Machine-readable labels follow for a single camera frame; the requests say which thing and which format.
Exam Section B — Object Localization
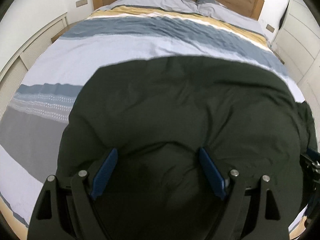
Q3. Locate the black puffer coat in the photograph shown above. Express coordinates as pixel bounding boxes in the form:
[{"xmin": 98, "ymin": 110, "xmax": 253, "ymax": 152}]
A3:
[{"xmin": 56, "ymin": 56, "xmax": 317, "ymax": 239}]

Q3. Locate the striped duvet cover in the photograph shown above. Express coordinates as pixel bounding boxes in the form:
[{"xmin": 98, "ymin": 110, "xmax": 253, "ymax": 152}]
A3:
[{"xmin": 1, "ymin": 5, "xmax": 305, "ymax": 239}]

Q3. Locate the white wardrobe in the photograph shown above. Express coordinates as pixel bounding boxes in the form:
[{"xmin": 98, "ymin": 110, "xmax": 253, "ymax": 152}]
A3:
[{"xmin": 271, "ymin": 0, "xmax": 320, "ymax": 120}]

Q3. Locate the right striped pillow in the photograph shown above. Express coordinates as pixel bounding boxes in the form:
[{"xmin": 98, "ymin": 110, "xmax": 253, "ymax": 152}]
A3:
[{"xmin": 196, "ymin": 0, "xmax": 264, "ymax": 36}]

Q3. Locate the striped pillow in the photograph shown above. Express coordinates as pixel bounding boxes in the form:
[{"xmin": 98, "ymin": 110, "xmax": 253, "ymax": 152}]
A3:
[
  {"xmin": 196, "ymin": 0, "xmax": 264, "ymax": 36},
  {"xmin": 105, "ymin": 0, "xmax": 198, "ymax": 13}
]

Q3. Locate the left striped pillow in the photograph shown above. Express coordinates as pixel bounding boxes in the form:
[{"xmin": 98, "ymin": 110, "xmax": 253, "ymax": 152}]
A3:
[{"xmin": 105, "ymin": 0, "xmax": 198, "ymax": 13}]

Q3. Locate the right wall switch plate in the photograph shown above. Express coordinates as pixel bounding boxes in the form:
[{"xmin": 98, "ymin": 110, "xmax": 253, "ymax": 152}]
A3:
[{"xmin": 266, "ymin": 24, "xmax": 274, "ymax": 33}]

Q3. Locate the wall switch plate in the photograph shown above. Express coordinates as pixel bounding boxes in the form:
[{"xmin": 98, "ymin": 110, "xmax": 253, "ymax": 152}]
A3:
[
  {"xmin": 75, "ymin": 0, "xmax": 88, "ymax": 8},
  {"xmin": 266, "ymin": 24, "xmax": 274, "ymax": 33}
]

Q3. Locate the left wall switch plate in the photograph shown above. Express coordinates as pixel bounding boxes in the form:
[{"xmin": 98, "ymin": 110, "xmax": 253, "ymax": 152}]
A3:
[{"xmin": 75, "ymin": 0, "xmax": 88, "ymax": 8}]

